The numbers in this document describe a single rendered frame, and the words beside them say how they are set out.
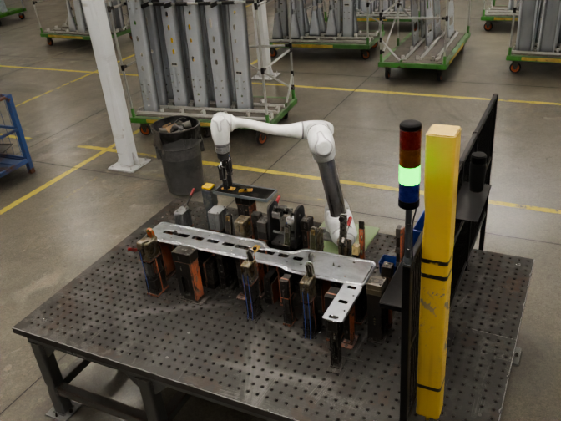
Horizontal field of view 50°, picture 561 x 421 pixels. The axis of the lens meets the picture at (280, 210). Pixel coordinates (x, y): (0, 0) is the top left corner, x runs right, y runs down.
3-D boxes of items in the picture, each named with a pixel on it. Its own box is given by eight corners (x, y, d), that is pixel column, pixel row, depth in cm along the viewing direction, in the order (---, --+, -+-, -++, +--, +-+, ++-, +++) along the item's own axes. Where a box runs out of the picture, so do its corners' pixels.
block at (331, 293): (322, 341, 307) (320, 296, 293) (331, 327, 315) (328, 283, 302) (340, 345, 303) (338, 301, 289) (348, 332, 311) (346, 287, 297)
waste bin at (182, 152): (152, 195, 624) (138, 130, 589) (181, 174, 665) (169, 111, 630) (192, 203, 603) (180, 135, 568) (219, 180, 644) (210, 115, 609)
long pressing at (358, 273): (138, 240, 353) (138, 238, 352) (161, 221, 370) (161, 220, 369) (363, 288, 295) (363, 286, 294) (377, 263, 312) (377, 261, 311)
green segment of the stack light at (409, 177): (396, 185, 196) (396, 167, 193) (401, 175, 201) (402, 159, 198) (416, 187, 193) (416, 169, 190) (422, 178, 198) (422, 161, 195)
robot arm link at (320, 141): (355, 230, 379) (361, 249, 360) (330, 237, 380) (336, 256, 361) (329, 119, 341) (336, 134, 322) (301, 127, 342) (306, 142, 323)
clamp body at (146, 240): (144, 296, 353) (131, 244, 336) (159, 282, 365) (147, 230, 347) (158, 300, 349) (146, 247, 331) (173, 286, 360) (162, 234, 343)
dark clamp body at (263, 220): (257, 278, 360) (250, 223, 341) (267, 266, 370) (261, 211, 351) (273, 281, 355) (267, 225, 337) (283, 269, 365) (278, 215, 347)
